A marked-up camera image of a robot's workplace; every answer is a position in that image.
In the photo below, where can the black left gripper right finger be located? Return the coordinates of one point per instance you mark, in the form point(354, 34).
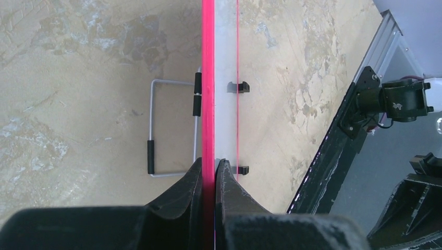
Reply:
point(242, 223)

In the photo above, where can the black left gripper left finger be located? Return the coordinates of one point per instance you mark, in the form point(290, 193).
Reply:
point(171, 221)

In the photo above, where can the pink framed whiteboard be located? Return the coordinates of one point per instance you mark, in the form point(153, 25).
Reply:
point(220, 105)

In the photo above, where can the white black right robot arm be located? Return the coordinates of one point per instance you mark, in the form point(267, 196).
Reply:
point(403, 100)

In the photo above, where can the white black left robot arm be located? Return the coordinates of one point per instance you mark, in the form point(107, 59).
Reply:
point(411, 219)

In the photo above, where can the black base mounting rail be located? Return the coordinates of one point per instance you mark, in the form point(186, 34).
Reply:
point(331, 163)

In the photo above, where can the wire whiteboard stand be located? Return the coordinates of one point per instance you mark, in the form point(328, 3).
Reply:
point(174, 112)

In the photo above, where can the aluminium frame rail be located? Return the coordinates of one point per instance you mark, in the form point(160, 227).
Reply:
point(389, 54)

